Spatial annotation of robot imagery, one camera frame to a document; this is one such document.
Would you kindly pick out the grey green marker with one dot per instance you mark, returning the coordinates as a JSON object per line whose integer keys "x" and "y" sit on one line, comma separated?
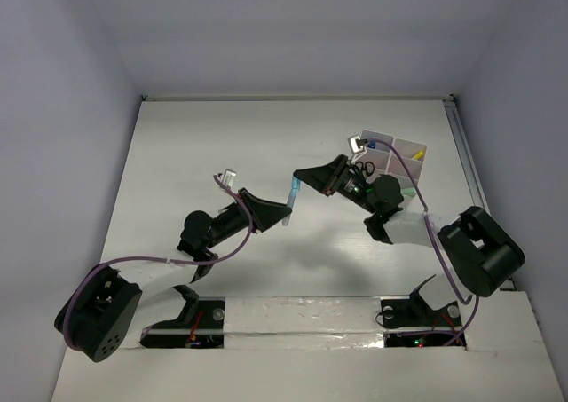
{"x": 409, "y": 192}

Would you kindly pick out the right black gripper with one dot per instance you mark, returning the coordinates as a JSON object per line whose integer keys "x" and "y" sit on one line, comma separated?
{"x": 327, "y": 178}

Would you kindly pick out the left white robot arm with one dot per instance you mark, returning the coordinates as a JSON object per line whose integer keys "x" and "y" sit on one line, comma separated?
{"x": 96, "y": 318}

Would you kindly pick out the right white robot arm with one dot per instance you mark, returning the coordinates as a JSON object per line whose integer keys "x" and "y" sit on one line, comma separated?
{"x": 390, "y": 223}

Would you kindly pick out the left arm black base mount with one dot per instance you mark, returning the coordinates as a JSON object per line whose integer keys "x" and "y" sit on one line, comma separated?
{"x": 199, "y": 327}

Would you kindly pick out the black handled scissors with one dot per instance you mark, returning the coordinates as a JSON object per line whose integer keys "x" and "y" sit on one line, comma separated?
{"x": 367, "y": 168}

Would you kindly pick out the blue marker tip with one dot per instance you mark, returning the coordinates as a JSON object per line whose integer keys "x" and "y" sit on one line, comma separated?
{"x": 290, "y": 203}

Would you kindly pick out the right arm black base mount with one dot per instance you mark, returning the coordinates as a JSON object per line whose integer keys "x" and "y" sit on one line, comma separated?
{"x": 411, "y": 323}

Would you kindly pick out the short blue eraser cap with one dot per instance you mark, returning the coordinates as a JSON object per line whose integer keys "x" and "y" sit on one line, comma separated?
{"x": 296, "y": 184}

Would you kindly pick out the aluminium side rail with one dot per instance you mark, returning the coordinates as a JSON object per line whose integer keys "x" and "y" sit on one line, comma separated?
{"x": 470, "y": 167}

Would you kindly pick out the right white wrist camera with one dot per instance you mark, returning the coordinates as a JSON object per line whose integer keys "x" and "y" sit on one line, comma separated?
{"x": 358, "y": 147}

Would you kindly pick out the table back edge strip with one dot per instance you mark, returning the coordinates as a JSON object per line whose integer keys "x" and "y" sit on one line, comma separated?
{"x": 292, "y": 97}

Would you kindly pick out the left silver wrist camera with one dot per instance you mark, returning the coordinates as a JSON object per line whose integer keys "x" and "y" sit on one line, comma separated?
{"x": 227, "y": 178}

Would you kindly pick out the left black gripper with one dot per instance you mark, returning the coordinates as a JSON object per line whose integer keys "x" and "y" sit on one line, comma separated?
{"x": 247, "y": 211}

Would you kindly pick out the white divided organizer box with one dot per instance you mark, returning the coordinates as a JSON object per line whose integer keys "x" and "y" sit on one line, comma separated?
{"x": 396, "y": 153}

